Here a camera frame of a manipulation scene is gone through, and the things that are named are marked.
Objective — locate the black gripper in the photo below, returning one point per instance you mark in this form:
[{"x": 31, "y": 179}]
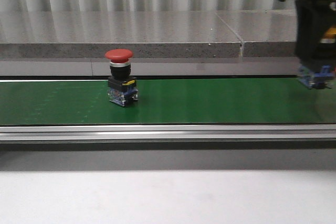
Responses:
[{"x": 310, "y": 17}]

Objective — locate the yellow mushroom push button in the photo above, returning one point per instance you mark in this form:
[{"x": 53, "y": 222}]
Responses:
[{"x": 318, "y": 70}]

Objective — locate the red mushroom push button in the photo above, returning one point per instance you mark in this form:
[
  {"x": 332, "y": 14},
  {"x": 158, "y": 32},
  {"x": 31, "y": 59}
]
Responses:
[{"x": 122, "y": 87}]

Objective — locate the grey stone slab right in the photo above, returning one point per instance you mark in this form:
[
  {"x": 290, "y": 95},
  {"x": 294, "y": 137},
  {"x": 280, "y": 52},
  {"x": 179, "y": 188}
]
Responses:
[{"x": 263, "y": 33}]

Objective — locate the grey stone slab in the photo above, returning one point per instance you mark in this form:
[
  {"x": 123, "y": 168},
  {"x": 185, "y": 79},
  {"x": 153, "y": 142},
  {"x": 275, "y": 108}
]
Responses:
[
  {"x": 187, "y": 34},
  {"x": 263, "y": 33}
]

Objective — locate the green conveyor belt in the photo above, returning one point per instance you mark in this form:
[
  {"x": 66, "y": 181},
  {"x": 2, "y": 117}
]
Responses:
[{"x": 161, "y": 101}]

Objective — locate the grey stone slab left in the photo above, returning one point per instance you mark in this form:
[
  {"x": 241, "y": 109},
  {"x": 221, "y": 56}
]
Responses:
[{"x": 187, "y": 34}]

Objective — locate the aluminium conveyor side rail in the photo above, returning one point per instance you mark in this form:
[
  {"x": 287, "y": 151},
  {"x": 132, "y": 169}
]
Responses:
[{"x": 164, "y": 133}]

